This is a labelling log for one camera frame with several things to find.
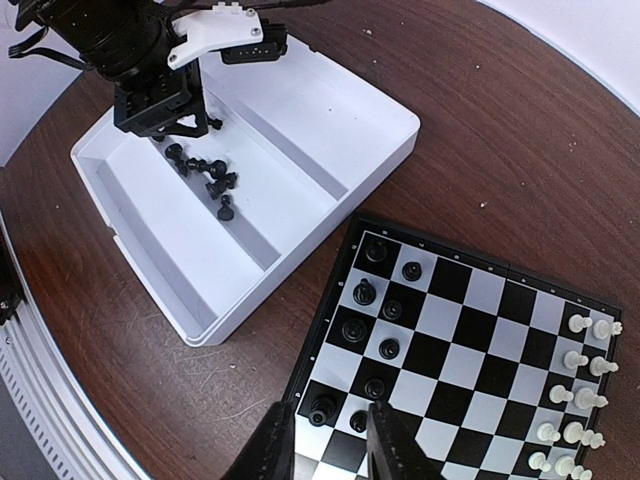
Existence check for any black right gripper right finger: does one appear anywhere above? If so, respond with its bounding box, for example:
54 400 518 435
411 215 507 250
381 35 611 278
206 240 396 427
367 401 443 480

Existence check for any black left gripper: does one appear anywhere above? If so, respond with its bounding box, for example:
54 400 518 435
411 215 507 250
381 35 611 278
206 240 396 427
9 0 208 138

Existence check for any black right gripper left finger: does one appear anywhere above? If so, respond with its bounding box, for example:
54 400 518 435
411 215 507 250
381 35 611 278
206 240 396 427
222 401 295 480

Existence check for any black king piece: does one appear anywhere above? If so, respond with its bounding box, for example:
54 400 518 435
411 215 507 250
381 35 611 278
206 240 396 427
308 395 336 427

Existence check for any black bishop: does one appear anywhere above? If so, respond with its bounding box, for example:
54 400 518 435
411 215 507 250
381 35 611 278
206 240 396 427
341 318 368 343

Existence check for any black pawn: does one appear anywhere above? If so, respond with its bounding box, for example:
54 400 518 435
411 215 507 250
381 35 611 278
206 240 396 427
402 261 423 282

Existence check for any black pieces pile in tray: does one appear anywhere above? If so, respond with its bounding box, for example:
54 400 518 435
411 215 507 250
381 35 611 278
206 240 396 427
164 143 238 222

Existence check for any black and grey chessboard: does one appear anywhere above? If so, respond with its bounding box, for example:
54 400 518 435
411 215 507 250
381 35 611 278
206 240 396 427
284 215 621 479

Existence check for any white pawn five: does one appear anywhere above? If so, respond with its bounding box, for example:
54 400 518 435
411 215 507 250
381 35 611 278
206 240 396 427
527 451 552 473

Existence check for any white pawn four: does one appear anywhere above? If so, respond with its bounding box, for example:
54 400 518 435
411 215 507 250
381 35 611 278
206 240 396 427
536 422 562 443

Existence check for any white queen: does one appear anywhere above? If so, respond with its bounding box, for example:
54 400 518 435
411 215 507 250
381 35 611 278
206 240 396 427
554 455 593 480

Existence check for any white pawn three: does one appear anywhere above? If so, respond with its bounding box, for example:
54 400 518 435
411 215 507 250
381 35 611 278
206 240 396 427
549 384 574 404

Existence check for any white compartment tray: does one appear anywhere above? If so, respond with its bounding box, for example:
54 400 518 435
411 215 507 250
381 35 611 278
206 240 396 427
70 38 421 347

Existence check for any white king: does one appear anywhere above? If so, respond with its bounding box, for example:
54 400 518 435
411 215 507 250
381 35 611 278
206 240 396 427
562 422 606 449

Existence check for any white bishop far side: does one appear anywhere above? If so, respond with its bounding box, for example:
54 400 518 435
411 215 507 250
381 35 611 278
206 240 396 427
574 387 609 410

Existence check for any white pawn two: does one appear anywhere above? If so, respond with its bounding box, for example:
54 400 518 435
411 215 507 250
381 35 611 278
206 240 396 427
563 350 589 370

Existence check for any white pawn one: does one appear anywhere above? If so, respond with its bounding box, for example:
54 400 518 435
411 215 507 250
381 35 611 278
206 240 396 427
568 314 593 333

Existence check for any white rook far corner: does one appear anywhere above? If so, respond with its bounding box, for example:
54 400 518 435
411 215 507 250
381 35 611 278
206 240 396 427
593 319 623 340

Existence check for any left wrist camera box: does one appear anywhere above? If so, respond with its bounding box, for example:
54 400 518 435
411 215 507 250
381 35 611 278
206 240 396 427
167 2 288 70

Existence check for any front aluminium rail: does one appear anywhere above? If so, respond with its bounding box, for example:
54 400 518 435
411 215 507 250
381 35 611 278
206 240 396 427
1 222 149 479

